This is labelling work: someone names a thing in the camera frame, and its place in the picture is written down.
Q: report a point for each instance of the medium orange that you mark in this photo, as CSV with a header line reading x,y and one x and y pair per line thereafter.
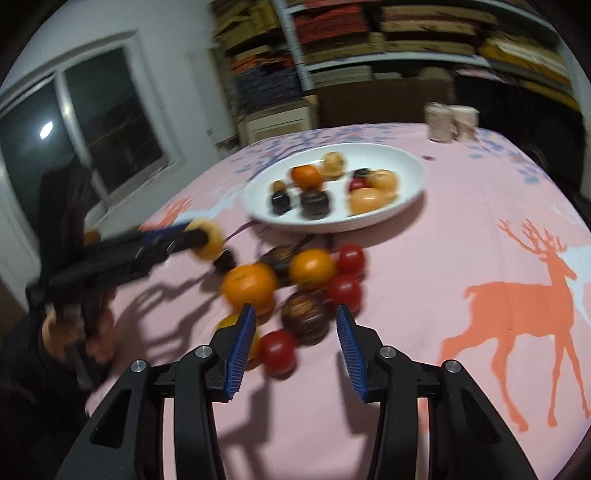
x,y
306,177
313,267

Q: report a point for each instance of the yellow round pear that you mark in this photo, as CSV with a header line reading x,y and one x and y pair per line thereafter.
x,y
210,244
334,164
367,201
383,180

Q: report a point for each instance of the beige drink can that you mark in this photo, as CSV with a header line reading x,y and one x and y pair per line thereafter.
x,y
438,122

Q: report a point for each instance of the dark purple mangosteen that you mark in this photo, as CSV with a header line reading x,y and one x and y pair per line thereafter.
x,y
279,256
304,316
315,203
280,202

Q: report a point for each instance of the white leaning board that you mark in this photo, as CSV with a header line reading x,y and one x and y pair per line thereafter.
x,y
198,92

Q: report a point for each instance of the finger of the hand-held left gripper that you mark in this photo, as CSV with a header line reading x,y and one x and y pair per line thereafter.
x,y
161,235
184,242

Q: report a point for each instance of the pile of patterned boxes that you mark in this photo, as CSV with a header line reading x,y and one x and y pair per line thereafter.
x,y
263,87

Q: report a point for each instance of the large orange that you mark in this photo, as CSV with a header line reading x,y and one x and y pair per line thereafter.
x,y
249,284

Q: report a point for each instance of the white round plate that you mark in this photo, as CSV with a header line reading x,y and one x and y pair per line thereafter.
x,y
406,170

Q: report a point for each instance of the brown wooden board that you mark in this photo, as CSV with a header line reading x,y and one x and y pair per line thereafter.
x,y
369,101

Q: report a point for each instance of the shelf of stacked boxes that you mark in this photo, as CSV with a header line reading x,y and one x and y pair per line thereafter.
x,y
429,46

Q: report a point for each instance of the red cherry tomato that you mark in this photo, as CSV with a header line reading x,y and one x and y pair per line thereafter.
x,y
344,290
277,351
358,185
351,258

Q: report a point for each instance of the pink deer print tablecloth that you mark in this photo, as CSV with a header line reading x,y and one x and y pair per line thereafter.
x,y
461,221

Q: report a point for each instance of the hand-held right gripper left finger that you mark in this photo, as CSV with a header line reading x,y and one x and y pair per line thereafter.
x,y
240,350

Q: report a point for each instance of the window with white frame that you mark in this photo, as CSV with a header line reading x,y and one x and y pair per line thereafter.
x,y
115,115

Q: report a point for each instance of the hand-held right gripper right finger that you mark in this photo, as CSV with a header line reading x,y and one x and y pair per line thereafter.
x,y
352,355

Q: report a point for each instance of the white paper cup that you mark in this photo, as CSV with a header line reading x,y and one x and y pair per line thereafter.
x,y
464,122

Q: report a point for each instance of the framed picture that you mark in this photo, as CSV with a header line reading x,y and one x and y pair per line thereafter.
x,y
277,124

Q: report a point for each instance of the small tan longan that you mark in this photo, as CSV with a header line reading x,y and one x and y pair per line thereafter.
x,y
278,186

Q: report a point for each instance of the person's left hand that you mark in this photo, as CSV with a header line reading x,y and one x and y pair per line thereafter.
x,y
55,334

